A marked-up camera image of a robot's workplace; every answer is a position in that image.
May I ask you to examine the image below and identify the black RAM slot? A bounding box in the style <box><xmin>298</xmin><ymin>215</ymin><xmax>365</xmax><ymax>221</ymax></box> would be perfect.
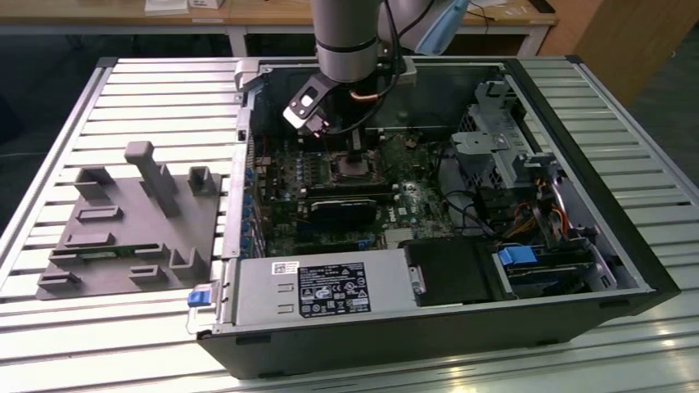
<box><xmin>306</xmin><ymin>183</ymin><xmax>395</xmax><ymax>201</ymax></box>

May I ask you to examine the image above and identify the black drive cover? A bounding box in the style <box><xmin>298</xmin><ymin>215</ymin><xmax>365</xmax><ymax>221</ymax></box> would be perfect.
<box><xmin>401</xmin><ymin>237</ymin><xmax>507</xmax><ymax>308</ymax></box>

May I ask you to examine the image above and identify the metal disk bay cage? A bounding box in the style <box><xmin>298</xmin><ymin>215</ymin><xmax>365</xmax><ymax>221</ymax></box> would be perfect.
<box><xmin>450</xmin><ymin>79</ymin><xmax>553</xmax><ymax>189</ymax></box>

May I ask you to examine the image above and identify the green motherboard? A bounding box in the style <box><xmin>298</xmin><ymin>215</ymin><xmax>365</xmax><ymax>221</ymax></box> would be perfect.
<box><xmin>249</xmin><ymin>122</ymin><xmax>466</xmax><ymax>257</ymax></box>

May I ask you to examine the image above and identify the silver chipset heatsink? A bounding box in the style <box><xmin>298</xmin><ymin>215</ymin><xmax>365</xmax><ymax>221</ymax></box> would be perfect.
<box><xmin>385</xmin><ymin>228</ymin><xmax>417</xmax><ymax>246</ymax></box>

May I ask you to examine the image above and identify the blue disk carrier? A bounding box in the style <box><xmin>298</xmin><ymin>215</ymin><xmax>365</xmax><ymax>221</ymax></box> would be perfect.
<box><xmin>498</xmin><ymin>244</ymin><xmax>539</xmax><ymax>269</ymax></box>

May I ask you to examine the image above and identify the silver power supply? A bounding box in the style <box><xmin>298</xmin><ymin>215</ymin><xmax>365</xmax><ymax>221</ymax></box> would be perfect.
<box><xmin>215</xmin><ymin>247</ymin><xmax>425</xmax><ymax>335</ymax></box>

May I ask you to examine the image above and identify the gray parts rack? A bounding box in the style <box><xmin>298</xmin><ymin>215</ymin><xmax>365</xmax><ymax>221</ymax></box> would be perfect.
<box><xmin>34</xmin><ymin>140</ymin><xmax>226</xmax><ymax>302</ymax></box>

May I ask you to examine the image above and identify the silver disk bay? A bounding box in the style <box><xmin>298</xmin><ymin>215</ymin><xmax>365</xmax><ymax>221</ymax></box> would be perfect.
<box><xmin>491</xmin><ymin>241</ymin><xmax>622</xmax><ymax>298</ymax></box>

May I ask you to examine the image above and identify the wooden cabinet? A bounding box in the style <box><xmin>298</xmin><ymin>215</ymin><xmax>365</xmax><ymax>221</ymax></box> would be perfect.
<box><xmin>538</xmin><ymin>0</ymin><xmax>699</xmax><ymax>106</ymax></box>

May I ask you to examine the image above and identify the wooden desk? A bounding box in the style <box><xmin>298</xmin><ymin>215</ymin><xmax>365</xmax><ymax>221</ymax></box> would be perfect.
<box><xmin>0</xmin><ymin>0</ymin><xmax>559</xmax><ymax>58</ymax></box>

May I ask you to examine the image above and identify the black PC case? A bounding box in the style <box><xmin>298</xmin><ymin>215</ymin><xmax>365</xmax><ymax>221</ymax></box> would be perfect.
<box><xmin>195</xmin><ymin>55</ymin><xmax>682</xmax><ymax>380</ymax></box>

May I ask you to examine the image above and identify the green RAM stick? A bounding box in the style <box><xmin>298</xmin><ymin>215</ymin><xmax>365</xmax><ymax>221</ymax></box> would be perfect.
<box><xmin>79</xmin><ymin>245</ymin><xmax>138</xmax><ymax>261</ymax></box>

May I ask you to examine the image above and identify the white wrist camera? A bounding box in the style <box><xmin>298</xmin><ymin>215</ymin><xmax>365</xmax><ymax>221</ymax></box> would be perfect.
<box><xmin>282</xmin><ymin>75</ymin><xmax>335</xmax><ymax>136</ymax></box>

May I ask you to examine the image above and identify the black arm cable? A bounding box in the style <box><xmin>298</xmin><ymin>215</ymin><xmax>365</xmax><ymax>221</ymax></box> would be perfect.
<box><xmin>349</xmin><ymin>0</ymin><xmax>407</xmax><ymax>134</ymax></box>

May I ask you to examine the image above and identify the coloured wire bundle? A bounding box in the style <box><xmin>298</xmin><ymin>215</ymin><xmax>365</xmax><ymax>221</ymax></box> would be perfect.
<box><xmin>505</xmin><ymin>200</ymin><xmax>573</xmax><ymax>242</ymax></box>

